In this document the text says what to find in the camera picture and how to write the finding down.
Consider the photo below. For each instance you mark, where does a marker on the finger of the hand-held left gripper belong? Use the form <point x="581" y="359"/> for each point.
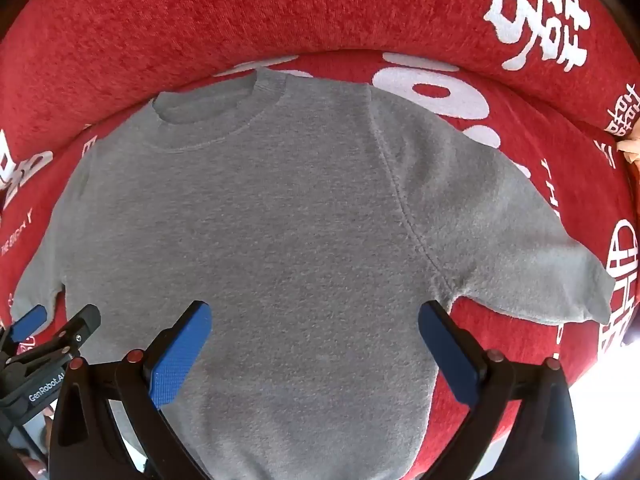
<point x="29" y="321"/>
<point x="82" y="322"/>

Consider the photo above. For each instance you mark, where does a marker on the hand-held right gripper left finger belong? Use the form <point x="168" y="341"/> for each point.
<point x="180" y="355"/>

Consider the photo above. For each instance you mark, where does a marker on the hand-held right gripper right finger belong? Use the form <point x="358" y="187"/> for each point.
<point x="450" y="355"/>

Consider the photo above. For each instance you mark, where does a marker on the grey short-sleeved shirt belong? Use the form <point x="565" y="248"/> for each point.
<point x="300" y="235"/>

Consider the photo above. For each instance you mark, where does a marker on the peach soft object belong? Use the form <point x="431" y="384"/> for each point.
<point x="631" y="147"/>

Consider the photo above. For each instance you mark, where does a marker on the red printed tablecloth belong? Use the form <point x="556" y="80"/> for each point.
<point x="150" y="25"/>

